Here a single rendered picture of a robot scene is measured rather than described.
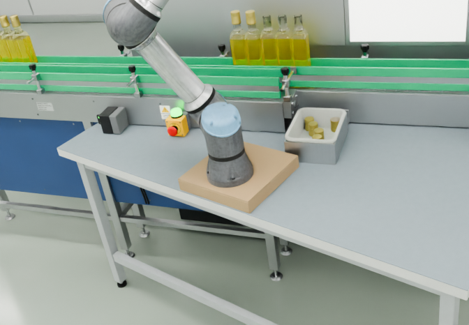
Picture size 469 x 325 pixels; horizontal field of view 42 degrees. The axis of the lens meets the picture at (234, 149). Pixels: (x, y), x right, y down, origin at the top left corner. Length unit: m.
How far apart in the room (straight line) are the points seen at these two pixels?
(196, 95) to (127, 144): 0.53
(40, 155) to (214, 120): 1.25
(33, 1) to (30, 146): 4.08
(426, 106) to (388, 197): 0.44
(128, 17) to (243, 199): 0.63
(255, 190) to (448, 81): 0.76
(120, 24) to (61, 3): 4.96
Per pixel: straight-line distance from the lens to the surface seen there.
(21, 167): 2.99
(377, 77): 2.17
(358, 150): 2.09
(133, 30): 1.66
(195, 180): 1.95
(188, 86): 1.88
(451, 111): 2.18
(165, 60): 1.84
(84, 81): 2.51
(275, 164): 1.96
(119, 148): 2.32
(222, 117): 1.81
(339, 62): 2.25
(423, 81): 2.16
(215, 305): 2.38
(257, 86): 2.18
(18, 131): 2.87
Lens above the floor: 1.86
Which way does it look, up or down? 31 degrees down
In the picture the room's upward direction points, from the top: 9 degrees counter-clockwise
